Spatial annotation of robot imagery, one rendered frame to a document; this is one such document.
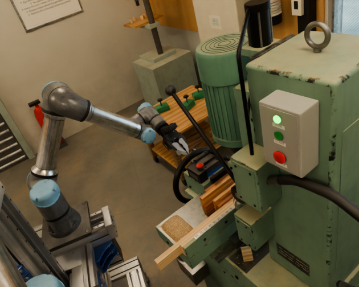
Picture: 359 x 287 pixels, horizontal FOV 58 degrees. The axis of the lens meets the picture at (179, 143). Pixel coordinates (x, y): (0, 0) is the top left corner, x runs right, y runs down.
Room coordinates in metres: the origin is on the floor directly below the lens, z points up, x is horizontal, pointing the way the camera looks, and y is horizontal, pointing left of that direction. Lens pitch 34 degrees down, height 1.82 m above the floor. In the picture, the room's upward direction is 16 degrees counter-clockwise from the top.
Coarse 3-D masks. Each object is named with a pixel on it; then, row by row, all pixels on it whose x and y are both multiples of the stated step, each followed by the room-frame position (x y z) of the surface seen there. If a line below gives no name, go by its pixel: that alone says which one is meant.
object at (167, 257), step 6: (228, 204) 0.84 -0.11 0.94; (210, 216) 0.81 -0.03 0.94; (204, 222) 0.79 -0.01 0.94; (180, 240) 0.74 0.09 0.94; (174, 246) 0.73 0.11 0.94; (168, 252) 0.71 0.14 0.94; (174, 252) 0.71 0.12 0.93; (180, 252) 0.72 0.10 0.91; (162, 258) 0.69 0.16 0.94; (168, 258) 0.70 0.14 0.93; (174, 258) 0.71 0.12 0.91; (156, 264) 0.69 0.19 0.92; (162, 264) 0.69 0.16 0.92
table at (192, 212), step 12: (192, 192) 1.03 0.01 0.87; (192, 204) 0.93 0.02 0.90; (180, 216) 0.89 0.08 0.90; (192, 216) 0.87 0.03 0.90; (204, 216) 0.85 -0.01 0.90; (156, 228) 0.87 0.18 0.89; (228, 228) 0.78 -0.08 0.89; (168, 240) 0.80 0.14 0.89; (216, 240) 0.75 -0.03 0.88; (204, 252) 0.72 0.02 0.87; (192, 264) 0.70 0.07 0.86
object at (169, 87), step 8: (168, 88) 0.92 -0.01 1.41; (176, 96) 0.91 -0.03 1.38; (184, 112) 0.88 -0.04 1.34; (192, 120) 0.86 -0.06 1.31; (200, 128) 0.84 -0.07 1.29; (208, 144) 0.80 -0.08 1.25; (216, 152) 0.78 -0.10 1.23; (224, 168) 0.75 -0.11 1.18; (232, 176) 0.73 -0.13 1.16; (232, 192) 0.71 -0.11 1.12; (240, 200) 0.68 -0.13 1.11
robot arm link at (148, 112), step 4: (144, 104) 1.50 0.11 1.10; (148, 104) 1.51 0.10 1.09; (140, 108) 1.49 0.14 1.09; (144, 108) 1.48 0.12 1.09; (148, 108) 1.48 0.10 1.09; (152, 108) 1.48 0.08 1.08; (140, 112) 1.47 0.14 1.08; (144, 112) 1.46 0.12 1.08; (148, 112) 1.46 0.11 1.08; (152, 112) 1.46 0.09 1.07; (156, 112) 1.46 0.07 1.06; (144, 116) 1.45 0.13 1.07; (148, 116) 1.45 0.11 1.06; (152, 116) 1.44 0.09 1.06; (148, 120) 1.44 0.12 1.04
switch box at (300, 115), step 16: (272, 96) 0.58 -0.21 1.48; (288, 96) 0.56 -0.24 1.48; (272, 112) 0.54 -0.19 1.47; (288, 112) 0.51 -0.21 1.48; (304, 112) 0.49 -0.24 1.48; (272, 128) 0.54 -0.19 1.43; (288, 128) 0.51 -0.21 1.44; (304, 128) 0.49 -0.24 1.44; (272, 144) 0.55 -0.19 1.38; (288, 144) 0.51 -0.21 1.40; (304, 144) 0.49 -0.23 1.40; (272, 160) 0.55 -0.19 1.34; (288, 160) 0.51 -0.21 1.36; (304, 160) 0.49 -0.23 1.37
